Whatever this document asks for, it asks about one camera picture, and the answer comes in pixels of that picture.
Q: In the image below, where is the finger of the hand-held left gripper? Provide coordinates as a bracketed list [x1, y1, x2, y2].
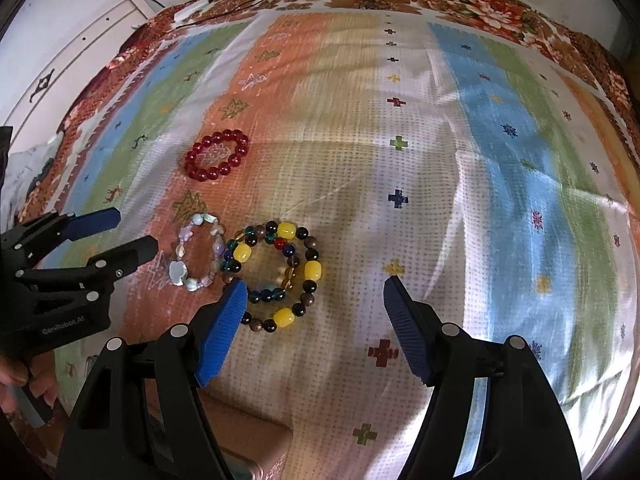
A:
[0, 207, 122, 267]
[15, 236, 160, 306]

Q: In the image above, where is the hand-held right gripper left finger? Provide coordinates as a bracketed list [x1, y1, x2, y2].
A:
[55, 278, 248, 480]

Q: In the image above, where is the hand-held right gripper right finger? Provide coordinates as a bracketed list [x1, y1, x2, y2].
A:
[382, 276, 583, 480]

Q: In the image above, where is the white shell bracelet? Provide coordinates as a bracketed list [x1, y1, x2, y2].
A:
[169, 214, 229, 292]

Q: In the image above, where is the coloured glass bead bracelet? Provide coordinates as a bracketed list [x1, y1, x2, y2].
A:
[247, 222, 304, 306]

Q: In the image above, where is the yellow and dark bead bracelet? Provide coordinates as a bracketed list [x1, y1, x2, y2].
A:
[220, 220, 327, 335]

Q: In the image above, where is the person's left hand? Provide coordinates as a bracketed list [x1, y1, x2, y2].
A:
[0, 352, 60, 427]

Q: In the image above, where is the striped colourful mat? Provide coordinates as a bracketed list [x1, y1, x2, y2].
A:
[50, 7, 640, 480]

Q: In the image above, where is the red floral blanket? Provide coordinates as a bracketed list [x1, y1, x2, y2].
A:
[10, 0, 640, 480]

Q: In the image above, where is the red bead bracelet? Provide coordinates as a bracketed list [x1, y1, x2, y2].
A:
[184, 129, 250, 181]

